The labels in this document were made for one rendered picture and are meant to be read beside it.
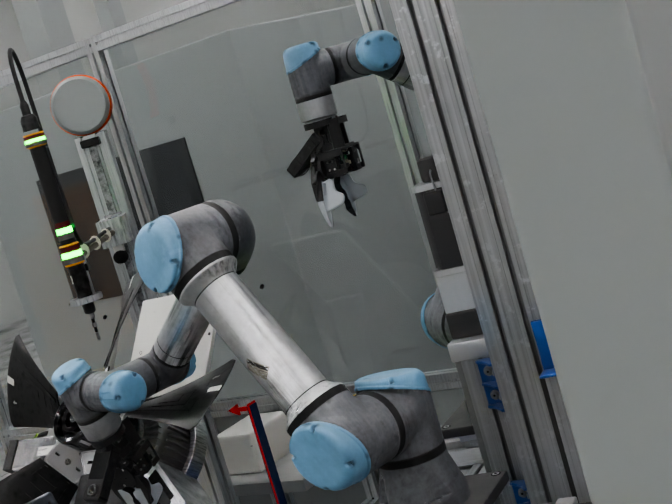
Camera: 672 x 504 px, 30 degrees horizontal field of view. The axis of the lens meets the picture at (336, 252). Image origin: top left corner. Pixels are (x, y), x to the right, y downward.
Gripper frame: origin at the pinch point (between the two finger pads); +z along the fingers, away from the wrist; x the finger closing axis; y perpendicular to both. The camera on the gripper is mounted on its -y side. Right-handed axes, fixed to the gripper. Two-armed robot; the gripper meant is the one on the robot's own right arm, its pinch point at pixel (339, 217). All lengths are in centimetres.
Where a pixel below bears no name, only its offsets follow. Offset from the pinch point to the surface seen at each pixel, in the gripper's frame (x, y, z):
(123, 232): 24, -81, -6
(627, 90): -181, 131, -22
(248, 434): 25, -62, 52
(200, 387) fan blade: -20.5, -31.3, 25.7
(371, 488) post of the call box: 3, -14, 60
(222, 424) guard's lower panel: 46, -88, 55
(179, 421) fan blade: -31, -30, 29
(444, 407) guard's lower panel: 46, -17, 57
